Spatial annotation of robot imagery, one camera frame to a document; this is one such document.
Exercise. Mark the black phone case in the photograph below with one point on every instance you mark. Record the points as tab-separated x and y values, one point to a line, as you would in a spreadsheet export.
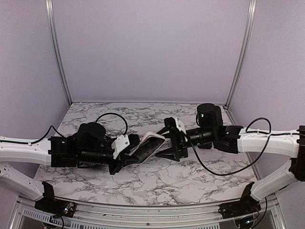
205	146

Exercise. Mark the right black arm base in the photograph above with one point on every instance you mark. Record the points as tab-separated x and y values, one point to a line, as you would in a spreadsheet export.
245	205

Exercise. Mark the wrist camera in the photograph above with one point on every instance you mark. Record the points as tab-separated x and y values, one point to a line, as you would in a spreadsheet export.
174	125
122	142

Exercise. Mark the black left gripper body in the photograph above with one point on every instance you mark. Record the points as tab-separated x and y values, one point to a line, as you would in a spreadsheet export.
89	157

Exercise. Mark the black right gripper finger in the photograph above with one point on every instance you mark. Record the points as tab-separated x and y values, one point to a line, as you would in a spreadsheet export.
167	154
165	132

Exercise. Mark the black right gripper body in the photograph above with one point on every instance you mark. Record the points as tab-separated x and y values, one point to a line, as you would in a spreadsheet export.
181	142

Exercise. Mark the black smartphone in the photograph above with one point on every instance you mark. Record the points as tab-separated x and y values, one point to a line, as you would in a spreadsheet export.
144	152

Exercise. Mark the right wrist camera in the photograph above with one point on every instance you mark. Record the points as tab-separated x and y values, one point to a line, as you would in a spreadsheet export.
174	125

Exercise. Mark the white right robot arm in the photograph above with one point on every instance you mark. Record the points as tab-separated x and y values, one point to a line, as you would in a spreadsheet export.
236	139

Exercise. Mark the front aluminium rail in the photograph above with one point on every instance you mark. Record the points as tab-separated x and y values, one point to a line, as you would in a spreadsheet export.
88	215

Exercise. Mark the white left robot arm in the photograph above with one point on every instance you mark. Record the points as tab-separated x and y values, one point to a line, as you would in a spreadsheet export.
88	147

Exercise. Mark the pink phone case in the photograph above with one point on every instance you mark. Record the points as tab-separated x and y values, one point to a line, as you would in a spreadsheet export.
148	137

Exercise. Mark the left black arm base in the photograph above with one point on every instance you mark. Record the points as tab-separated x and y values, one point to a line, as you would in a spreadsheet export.
49	203

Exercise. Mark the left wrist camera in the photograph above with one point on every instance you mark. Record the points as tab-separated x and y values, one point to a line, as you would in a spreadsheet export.
122	142

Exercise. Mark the right aluminium frame post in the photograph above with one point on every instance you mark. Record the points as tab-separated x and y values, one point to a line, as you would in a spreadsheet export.
243	52

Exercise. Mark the aluminium frame post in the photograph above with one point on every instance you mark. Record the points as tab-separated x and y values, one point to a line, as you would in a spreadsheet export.
56	50
243	52

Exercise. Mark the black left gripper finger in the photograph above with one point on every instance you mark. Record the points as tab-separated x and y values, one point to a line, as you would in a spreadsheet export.
126	162
128	158

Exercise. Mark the left aluminium frame post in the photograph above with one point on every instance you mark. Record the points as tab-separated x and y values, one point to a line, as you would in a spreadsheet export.
56	50

